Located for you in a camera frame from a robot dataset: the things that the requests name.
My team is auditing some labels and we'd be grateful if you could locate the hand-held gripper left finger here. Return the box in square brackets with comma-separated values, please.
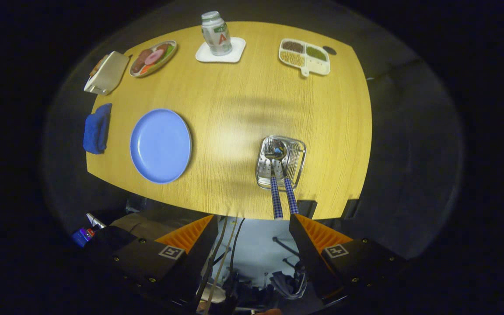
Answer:
[110, 214, 220, 307]

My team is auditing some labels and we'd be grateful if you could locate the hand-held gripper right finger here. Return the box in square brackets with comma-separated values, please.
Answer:
[289, 213, 406, 307]

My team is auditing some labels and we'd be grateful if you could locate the fork with checked handle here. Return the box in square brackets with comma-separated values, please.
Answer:
[264, 138, 284, 220]

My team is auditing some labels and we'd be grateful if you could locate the spoon with checked handle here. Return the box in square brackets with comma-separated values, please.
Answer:
[264, 139, 300, 215]

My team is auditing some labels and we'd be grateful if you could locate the person's leg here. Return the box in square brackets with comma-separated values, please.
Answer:
[110, 213, 191, 241]

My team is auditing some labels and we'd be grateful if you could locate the blue round plate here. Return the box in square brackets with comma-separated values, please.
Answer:
[129, 108, 192, 184]

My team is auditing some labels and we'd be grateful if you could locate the blue purple box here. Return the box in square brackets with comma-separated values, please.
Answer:
[71, 227, 96, 248]

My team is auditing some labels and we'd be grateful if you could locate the blue folded cloth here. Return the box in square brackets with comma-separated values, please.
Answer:
[83, 103, 113, 155]

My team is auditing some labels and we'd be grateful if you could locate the white divided bean tray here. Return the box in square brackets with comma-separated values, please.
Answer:
[278, 38, 331, 77]

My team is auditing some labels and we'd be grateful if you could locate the oval food plate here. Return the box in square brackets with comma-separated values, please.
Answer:
[129, 40, 178, 78]

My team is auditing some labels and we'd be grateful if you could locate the brown sausage piece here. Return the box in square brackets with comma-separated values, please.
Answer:
[132, 49, 153, 74]

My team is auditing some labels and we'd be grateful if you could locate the white toaster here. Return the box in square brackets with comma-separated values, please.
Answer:
[84, 51, 130, 96]

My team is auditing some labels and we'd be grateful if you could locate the pink ham slice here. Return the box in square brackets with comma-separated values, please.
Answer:
[145, 49, 165, 66]

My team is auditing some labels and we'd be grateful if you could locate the white square coaster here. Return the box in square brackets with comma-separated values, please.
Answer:
[195, 37, 246, 63]

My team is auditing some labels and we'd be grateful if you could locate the brown toast slice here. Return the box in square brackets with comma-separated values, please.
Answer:
[90, 55, 109, 77]

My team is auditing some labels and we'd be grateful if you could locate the white bottle green cap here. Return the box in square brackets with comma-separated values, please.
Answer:
[201, 11, 233, 56]

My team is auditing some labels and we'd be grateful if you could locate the black table bracket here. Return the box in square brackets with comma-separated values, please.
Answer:
[342, 199, 361, 219]
[298, 200, 318, 218]

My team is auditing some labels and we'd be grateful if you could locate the metal wire basket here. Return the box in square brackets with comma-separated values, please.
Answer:
[255, 135, 307, 192]

